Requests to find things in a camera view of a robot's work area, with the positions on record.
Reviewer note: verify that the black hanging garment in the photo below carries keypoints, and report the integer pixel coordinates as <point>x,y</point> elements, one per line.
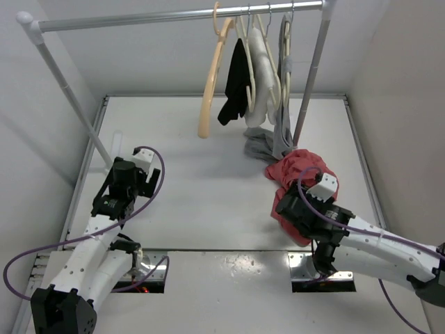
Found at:
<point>236,104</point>

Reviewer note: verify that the cream hanger with white garment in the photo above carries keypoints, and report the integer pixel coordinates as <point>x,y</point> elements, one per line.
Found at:
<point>268,83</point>

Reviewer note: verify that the cream hanger with grey garment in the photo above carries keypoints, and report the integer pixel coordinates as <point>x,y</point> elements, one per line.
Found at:
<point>286,55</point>

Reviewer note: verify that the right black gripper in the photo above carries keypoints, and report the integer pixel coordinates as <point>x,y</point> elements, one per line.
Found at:
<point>315,200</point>

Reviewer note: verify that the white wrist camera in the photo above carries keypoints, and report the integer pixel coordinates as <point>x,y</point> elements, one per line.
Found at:
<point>325,188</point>
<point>143,158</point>

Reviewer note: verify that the cream hanger with black garment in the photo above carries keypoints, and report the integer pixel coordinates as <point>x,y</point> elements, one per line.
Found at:
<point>250,85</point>

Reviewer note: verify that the grey hanging garment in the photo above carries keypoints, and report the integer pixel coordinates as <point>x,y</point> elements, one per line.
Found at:
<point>271,142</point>

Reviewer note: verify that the red t shirt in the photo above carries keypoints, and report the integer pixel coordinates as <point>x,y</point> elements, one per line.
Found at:
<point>285,172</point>

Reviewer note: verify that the white hanging garment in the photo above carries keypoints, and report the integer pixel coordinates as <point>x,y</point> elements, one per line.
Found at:
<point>260,114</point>

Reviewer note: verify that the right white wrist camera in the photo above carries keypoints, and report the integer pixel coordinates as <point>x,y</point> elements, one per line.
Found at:
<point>325,188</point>

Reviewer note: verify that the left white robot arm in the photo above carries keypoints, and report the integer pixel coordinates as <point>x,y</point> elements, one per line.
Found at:
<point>72,300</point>

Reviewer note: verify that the peach plastic hanger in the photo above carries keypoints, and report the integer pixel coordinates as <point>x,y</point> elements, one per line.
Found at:
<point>209,89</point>

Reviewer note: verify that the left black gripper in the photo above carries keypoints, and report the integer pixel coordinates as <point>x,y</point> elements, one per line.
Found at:
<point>146,188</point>

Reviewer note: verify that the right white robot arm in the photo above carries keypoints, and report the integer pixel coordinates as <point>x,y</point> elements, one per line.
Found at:
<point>346,242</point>

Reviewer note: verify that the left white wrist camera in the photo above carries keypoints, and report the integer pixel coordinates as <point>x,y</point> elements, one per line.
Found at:
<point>143,158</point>

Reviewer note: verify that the white metal clothes rack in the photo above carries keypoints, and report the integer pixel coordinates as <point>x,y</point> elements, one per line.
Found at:
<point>35,29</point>

